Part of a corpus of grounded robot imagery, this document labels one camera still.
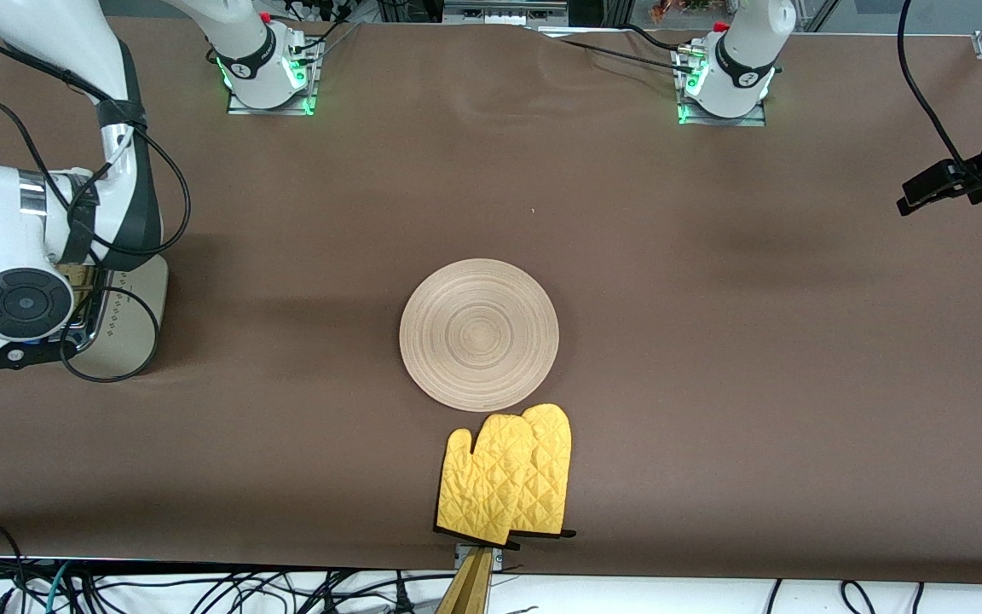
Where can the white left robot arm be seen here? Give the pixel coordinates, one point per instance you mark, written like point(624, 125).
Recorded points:
point(738, 60)

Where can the white chrome toaster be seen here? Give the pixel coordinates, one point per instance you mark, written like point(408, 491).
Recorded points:
point(137, 294)

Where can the brown table cover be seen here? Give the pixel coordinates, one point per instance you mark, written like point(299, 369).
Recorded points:
point(457, 170)

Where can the round wooden plate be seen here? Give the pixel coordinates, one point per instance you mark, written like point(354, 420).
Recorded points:
point(478, 337)

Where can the small metal bracket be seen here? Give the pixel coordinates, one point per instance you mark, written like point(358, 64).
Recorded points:
point(498, 558)

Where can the colourful background object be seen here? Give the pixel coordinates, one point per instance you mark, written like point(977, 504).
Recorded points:
point(687, 8)

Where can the wooden stick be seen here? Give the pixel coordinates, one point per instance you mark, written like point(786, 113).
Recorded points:
point(470, 593)

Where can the yellow quilted oven mitt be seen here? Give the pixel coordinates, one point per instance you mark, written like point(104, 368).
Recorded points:
point(482, 486)
point(552, 460)

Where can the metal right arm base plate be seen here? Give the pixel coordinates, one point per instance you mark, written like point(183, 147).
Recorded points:
point(239, 109)

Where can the aluminium frame rail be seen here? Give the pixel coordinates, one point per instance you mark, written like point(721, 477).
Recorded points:
point(504, 12)

